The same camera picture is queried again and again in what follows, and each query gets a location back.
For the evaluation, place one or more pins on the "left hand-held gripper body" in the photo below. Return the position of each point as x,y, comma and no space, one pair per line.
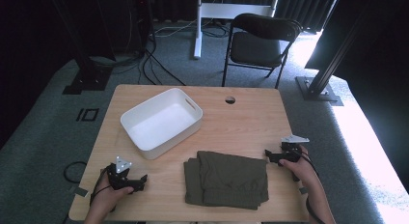
119,179

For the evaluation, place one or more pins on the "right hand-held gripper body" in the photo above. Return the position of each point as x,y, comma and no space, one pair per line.
291,150

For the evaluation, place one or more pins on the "olive green pants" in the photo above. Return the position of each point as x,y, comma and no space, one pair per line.
225,182

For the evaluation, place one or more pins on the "white plastic bin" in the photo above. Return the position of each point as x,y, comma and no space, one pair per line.
160,122

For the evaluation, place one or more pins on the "person's left hand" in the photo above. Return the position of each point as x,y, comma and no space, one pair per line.
107,198

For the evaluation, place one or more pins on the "person's right hand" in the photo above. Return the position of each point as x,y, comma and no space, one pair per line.
300,171

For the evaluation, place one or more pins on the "grey tape piece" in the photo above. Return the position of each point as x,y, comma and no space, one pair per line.
81,192

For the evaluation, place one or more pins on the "black metal stand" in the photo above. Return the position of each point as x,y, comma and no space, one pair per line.
88,77
316,89

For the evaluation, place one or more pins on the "black folding chair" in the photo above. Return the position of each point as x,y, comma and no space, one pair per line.
257,47

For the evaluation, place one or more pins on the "white metal desk frame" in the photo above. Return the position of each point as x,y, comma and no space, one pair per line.
225,11

